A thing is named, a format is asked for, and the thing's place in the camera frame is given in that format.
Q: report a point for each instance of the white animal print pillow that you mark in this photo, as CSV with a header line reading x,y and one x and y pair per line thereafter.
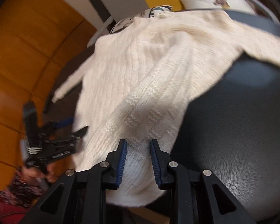
x,y
210,2

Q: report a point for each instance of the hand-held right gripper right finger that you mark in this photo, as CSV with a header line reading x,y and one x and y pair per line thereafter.
x,y
154,161

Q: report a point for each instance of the red cloth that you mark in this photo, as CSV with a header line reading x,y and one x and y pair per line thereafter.
x,y
4,207

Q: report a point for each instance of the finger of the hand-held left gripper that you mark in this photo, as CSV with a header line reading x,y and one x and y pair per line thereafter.
x,y
63,123
80,132

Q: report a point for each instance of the black and white patterned pillow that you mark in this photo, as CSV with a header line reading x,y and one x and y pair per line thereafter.
x,y
140,18

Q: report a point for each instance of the person's left hand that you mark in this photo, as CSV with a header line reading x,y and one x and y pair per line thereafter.
x,y
35,171

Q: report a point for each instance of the black leather sofa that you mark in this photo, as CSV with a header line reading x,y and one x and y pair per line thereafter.
x,y
235,126

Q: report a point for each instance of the cream knit sweater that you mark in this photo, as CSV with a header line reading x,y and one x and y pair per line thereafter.
x,y
144,79

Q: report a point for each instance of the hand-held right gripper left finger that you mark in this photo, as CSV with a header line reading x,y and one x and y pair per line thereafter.
x,y
122,159

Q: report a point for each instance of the person's left forearm floral sleeve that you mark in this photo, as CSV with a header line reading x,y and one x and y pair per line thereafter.
x,y
21,189

